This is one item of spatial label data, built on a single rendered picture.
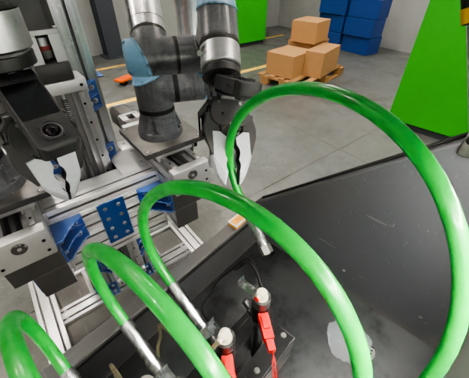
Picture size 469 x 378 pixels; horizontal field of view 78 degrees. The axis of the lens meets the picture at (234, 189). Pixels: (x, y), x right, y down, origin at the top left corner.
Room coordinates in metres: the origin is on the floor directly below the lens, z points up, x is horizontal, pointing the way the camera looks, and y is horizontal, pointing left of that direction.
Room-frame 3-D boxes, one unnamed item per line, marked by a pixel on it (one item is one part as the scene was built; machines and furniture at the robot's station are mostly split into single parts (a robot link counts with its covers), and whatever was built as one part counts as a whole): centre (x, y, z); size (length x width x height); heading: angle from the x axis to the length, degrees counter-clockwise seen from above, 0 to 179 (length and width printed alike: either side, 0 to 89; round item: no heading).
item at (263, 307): (0.24, -0.03, 1.02); 0.05 x 0.03 x 0.21; 48
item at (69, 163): (0.37, 0.26, 1.27); 0.06 x 0.03 x 0.09; 48
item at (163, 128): (0.91, 0.26, 1.09); 0.15 x 0.15 x 0.10
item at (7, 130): (0.36, 0.28, 1.37); 0.09 x 0.08 x 0.12; 48
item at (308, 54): (4.64, -1.06, 0.39); 1.20 x 0.85 x 0.79; 140
